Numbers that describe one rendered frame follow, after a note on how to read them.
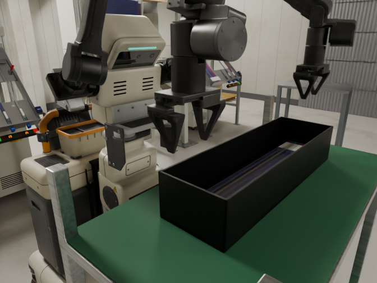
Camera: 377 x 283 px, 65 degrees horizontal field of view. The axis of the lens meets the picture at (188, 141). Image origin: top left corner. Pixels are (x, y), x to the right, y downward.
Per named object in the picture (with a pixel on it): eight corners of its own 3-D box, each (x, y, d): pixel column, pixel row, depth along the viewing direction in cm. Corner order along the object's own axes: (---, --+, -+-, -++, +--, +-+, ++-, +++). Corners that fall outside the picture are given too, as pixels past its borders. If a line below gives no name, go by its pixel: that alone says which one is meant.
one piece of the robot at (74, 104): (54, 103, 95) (51, 68, 90) (69, 100, 98) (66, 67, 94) (70, 112, 89) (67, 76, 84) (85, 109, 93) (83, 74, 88)
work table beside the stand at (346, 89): (334, 165, 314) (349, 91, 286) (270, 151, 350) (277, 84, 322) (340, 152, 349) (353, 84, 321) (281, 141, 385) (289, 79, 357)
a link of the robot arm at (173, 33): (191, 17, 49) (162, 16, 46) (220, 15, 44) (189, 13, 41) (191, 60, 51) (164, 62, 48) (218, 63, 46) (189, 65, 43)
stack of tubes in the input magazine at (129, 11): (139, 27, 327) (138, 0, 318) (100, 26, 290) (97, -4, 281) (132, 27, 335) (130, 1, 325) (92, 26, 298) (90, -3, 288)
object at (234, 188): (287, 149, 99) (288, 140, 97) (308, 155, 94) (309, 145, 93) (187, 214, 63) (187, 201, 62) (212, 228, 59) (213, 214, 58)
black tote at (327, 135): (277, 146, 105) (280, 115, 101) (327, 159, 94) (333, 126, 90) (159, 217, 64) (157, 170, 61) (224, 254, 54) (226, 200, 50)
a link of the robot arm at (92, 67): (86, 69, 89) (68, 65, 86) (99, 49, 82) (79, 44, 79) (90, 95, 87) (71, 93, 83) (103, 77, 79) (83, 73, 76)
